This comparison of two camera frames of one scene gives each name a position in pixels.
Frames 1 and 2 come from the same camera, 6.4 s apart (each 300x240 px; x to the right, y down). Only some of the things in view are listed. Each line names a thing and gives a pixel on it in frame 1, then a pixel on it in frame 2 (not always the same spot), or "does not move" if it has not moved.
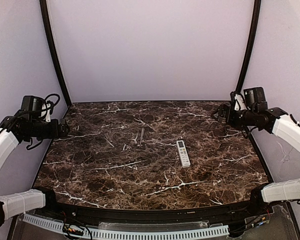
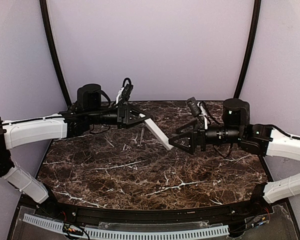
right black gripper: (226, 114) to (198, 137)
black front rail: (152, 214) does not move
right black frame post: (252, 44) does not move
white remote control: (183, 153) to (154, 128)
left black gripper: (62, 128) to (122, 116)
